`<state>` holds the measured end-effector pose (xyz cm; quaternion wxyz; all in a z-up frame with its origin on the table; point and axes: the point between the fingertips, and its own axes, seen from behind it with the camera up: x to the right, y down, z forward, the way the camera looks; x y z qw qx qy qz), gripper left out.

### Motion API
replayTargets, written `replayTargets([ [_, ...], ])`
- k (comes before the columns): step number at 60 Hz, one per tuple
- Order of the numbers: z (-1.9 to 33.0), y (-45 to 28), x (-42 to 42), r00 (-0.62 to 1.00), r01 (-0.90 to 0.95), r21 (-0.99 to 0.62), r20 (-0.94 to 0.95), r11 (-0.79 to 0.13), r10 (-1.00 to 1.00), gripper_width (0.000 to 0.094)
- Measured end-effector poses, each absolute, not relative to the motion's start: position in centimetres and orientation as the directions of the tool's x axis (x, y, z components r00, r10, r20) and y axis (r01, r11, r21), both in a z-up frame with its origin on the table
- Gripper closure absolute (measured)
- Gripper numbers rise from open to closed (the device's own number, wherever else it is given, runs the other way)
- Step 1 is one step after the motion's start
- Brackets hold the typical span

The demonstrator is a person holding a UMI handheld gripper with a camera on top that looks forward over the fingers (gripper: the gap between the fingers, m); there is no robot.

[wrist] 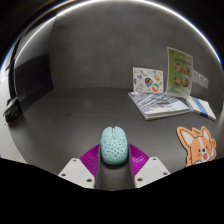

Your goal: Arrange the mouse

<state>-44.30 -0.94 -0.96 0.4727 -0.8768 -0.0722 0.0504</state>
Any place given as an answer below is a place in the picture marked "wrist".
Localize grey striped book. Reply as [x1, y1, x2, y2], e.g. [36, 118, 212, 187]
[127, 91, 192, 121]

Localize dark flat panel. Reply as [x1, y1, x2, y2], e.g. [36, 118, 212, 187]
[13, 53, 54, 111]

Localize white card with stickers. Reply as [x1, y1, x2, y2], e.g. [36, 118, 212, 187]
[132, 66, 165, 94]

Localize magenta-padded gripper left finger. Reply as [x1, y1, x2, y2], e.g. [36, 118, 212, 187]
[57, 143, 103, 190]

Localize mint green spotted computer mouse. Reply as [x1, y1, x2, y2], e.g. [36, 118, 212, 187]
[100, 125, 130, 166]

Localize white wall switch plates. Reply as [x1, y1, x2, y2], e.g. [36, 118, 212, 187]
[192, 69, 210, 90]

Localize black device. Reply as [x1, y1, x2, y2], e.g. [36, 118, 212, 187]
[2, 96, 23, 124]

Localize orange corgi-shaped mouse pad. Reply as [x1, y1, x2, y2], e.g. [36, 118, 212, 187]
[176, 125, 218, 168]

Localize green standing poster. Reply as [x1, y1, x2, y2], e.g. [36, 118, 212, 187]
[165, 46, 194, 99]

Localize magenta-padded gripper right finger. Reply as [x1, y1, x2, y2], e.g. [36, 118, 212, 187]
[128, 143, 172, 189]

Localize white and blue book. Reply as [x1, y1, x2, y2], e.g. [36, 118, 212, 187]
[185, 96, 217, 122]

